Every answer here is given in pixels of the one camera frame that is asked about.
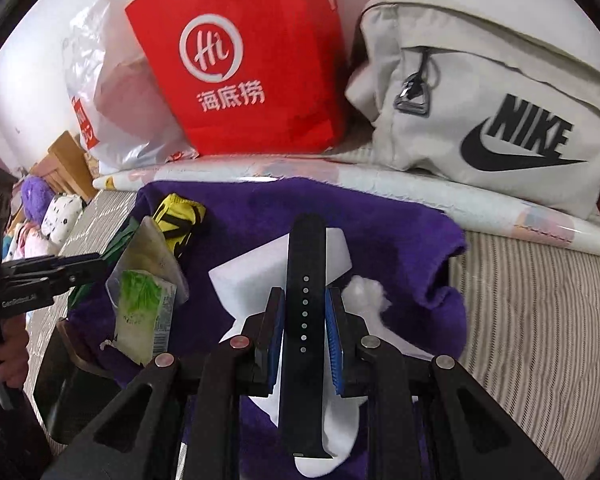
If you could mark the striped bed blanket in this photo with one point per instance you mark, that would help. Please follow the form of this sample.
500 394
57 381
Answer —
530 335

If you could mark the white cotton ball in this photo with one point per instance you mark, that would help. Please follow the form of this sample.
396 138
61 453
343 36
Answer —
367 297

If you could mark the brown cardboard box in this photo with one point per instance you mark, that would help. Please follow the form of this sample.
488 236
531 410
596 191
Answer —
65 155

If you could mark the white plastic shopping bag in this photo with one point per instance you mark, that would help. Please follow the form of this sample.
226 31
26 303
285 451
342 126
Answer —
120 100

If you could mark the beige zip bag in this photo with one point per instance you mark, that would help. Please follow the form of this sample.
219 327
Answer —
480 85

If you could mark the purple plush toy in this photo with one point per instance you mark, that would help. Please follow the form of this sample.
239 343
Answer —
36 197

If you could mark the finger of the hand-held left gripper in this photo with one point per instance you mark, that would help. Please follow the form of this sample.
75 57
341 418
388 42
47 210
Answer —
55 280
60 262

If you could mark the yellow and black cloth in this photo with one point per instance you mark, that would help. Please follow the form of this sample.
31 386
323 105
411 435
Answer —
177 215

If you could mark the mesh bag with green pack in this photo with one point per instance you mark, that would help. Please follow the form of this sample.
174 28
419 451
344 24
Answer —
145 310

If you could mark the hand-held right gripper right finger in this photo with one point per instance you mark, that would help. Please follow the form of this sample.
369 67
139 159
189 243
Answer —
335 340

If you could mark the person's left hand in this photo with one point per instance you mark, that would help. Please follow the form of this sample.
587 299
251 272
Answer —
12 360

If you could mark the white sock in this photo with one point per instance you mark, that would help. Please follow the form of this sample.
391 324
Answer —
340 425

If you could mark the white sponge block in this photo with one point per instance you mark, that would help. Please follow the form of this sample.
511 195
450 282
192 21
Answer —
245 285

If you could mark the white dotted plush toy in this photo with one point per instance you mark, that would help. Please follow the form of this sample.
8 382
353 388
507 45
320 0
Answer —
62 215

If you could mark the green foil packet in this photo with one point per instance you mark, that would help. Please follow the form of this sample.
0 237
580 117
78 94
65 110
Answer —
122 242

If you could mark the pink plush toy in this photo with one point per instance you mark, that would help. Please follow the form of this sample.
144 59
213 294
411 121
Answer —
27 245

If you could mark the red paper bag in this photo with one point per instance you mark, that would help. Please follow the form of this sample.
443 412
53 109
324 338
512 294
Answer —
240 35

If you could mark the purple towel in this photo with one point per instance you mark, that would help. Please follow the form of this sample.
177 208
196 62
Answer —
380 240

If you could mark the dark green tin box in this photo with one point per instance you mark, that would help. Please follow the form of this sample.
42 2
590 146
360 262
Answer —
75 395

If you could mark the rolled white poster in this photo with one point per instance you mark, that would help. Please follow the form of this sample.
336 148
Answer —
380 180

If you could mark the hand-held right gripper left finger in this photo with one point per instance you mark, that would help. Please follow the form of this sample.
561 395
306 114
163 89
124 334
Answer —
275 340

